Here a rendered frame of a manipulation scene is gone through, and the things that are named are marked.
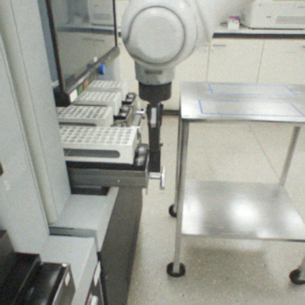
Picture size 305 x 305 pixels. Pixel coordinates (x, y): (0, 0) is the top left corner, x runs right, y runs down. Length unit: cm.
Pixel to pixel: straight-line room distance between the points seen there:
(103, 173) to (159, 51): 38
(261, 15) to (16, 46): 269
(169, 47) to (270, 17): 268
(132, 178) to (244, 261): 102
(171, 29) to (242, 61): 267
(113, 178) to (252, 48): 252
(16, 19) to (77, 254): 42
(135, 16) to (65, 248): 44
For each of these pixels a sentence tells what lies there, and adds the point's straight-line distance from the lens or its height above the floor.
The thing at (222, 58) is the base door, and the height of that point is 64.
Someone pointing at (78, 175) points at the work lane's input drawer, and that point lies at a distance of 70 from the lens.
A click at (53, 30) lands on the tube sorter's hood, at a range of 59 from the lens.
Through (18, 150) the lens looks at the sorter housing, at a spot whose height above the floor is 96.
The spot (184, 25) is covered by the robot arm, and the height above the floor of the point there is 114.
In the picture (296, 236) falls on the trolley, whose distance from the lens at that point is 138.
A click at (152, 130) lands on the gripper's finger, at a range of 62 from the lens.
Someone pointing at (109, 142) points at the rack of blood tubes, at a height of 86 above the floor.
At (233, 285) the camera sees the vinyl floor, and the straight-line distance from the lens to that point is 147.
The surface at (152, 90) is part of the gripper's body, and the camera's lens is 61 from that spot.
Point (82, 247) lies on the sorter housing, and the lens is 60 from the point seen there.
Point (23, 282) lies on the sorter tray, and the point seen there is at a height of 83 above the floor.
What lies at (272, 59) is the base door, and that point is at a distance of 311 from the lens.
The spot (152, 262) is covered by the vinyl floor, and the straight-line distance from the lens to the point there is 150.
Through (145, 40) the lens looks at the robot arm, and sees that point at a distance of 38.
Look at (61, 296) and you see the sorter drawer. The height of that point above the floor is 79.
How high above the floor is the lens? 117
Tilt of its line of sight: 30 degrees down
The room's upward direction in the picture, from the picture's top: straight up
